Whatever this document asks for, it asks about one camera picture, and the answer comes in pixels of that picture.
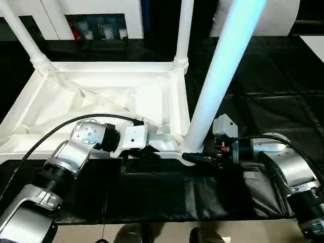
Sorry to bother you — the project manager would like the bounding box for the white plastic table leg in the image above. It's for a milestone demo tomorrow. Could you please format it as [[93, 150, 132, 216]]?
[[0, 0, 56, 74], [181, 0, 269, 155], [173, 0, 195, 71]]

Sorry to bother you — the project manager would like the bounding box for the white plastic table top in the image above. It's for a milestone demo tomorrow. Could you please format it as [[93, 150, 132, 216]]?
[[0, 61, 204, 167]]

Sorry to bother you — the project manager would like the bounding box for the black table mat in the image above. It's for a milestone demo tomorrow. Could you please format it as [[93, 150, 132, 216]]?
[[0, 36, 324, 225]]

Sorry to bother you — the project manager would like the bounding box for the dark left robot foot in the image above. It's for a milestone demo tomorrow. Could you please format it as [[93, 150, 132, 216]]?
[[118, 224, 155, 243]]

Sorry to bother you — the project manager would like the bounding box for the glossy black box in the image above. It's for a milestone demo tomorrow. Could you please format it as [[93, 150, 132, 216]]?
[[143, 0, 219, 38]]

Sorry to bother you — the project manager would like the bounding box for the white flat board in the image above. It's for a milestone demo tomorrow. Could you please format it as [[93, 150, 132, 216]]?
[[299, 35, 324, 64]]

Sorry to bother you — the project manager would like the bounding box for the white cabinet with glass doors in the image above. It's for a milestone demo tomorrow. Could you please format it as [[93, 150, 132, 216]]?
[[0, 0, 183, 42]]

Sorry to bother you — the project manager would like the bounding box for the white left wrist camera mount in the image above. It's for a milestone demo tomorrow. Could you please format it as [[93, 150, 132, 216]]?
[[110, 117, 150, 159]]

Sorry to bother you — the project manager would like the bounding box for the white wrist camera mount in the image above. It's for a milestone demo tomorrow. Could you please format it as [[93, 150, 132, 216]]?
[[110, 117, 150, 159], [212, 114, 240, 165]]

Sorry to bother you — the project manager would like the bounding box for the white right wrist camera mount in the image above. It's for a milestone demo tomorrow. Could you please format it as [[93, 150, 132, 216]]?
[[212, 114, 240, 165]]

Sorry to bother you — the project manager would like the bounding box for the black left wrist camera cable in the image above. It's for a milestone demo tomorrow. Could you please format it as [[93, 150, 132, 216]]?
[[0, 113, 145, 201]]

